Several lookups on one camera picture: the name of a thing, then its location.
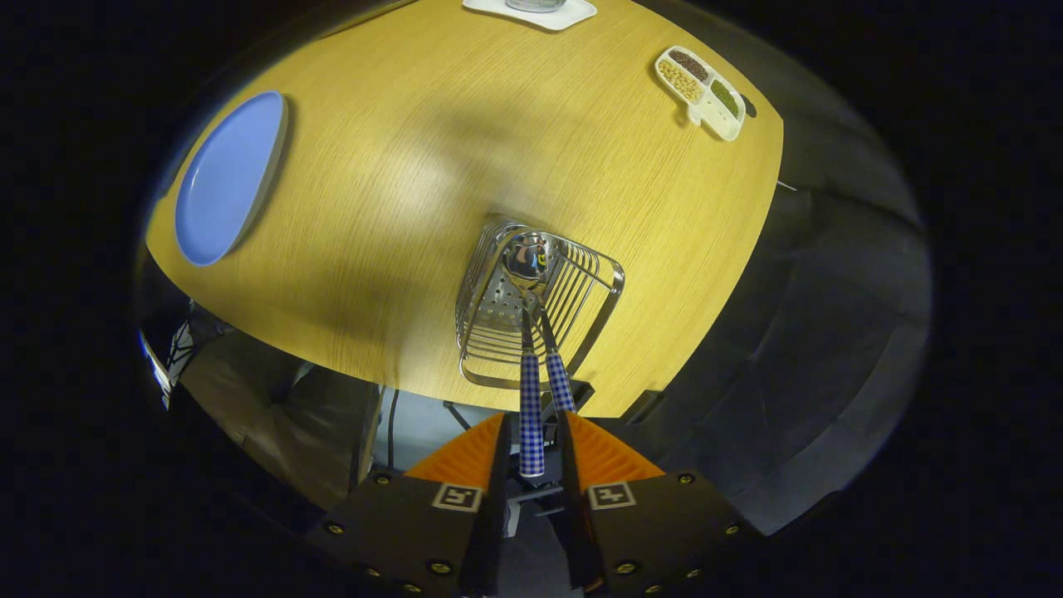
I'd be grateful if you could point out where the fork with checked handle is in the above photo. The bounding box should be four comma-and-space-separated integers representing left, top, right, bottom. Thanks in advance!
531, 278, 576, 414

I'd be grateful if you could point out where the black backdrop cloth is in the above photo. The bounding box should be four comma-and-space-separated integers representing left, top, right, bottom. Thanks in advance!
631, 0, 935, 537

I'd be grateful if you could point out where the spoon with checked handle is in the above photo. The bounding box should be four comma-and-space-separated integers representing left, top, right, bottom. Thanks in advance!
501, 233, 551, 478

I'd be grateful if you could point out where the metal wire rack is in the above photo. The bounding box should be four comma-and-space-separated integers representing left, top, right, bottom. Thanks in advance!
454, 213, 625, 391

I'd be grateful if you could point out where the blue plate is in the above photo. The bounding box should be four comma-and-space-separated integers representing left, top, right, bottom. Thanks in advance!
174, 91, 289, 267

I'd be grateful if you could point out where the white divided bean dish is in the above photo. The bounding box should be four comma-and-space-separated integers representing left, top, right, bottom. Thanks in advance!
654, 46, 747, 142

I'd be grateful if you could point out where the white coaster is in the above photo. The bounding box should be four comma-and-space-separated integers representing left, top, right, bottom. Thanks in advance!
463, 0, 598, 32

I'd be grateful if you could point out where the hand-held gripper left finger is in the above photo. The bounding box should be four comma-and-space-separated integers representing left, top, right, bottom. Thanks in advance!
307, 413, 513, 598

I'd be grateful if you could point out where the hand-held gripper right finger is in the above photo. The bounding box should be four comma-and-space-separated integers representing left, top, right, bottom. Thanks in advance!
555, 409, 748, 598

